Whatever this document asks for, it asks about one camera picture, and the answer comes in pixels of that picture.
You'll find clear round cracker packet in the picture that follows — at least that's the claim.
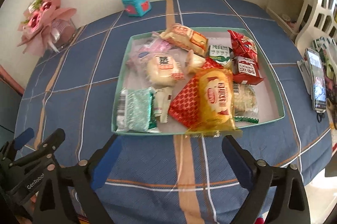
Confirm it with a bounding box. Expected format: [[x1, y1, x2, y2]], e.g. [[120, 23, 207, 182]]
[[233, 82, 259, 124]]

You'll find yellow cake packet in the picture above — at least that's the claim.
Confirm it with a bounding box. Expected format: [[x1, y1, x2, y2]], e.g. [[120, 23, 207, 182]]
[[186, 67, 242, 137]]

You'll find mint green wafer packet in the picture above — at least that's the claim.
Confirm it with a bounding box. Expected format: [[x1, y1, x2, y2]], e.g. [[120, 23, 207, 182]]
[[116, 88, 160, 133]]

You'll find white cake packet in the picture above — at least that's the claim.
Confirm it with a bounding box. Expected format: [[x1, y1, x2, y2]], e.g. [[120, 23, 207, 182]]
[[154, 87, 173, 123]]

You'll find red patterned packet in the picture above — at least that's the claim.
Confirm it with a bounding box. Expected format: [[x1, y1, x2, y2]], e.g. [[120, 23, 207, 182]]
[[168, 57, 224, 128]]

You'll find red white milk biscuit packet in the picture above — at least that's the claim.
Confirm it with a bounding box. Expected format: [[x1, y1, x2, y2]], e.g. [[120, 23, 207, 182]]
[[233, 56, 263, 85]]

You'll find pink snack packet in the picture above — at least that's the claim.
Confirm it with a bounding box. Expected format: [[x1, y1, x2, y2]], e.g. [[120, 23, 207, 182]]
[[126, 31, 172, 73]]

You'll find clear steamed bun packet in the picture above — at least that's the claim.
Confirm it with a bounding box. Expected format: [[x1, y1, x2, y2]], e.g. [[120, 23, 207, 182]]
[[146, 54, 185, 86]]

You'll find green biscuit packet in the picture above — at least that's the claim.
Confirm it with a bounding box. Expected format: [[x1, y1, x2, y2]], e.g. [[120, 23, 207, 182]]
[[209, 45, 232, 66]]

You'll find red crinkled snack bag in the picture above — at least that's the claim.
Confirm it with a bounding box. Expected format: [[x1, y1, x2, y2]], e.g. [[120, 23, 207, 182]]
[[227, 30, 258, 63]]

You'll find jelly pudding cup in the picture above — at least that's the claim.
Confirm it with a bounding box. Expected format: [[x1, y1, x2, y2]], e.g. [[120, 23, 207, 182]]
[[185, 50, 206, 74]]

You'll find orange white bread packet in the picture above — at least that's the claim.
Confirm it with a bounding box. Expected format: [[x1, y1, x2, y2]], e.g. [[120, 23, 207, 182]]
[[159, 23, 208, 57]]

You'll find pink flower bouquet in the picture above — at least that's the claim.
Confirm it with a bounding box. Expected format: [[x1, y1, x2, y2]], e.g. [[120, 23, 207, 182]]
[[18, 0, 76, 57]]

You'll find clutter beside table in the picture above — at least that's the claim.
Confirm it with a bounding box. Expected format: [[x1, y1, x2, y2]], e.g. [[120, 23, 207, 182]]
[[297, 37, 336, 128]]

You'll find smartphone on stand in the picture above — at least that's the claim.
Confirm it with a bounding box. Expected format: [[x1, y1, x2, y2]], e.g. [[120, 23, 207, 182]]
[[305, 48, 327, 113]]

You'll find teal toy chest box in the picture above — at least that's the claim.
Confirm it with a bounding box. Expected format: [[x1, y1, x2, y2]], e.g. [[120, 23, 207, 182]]
[[122, 0, 152, 17]]

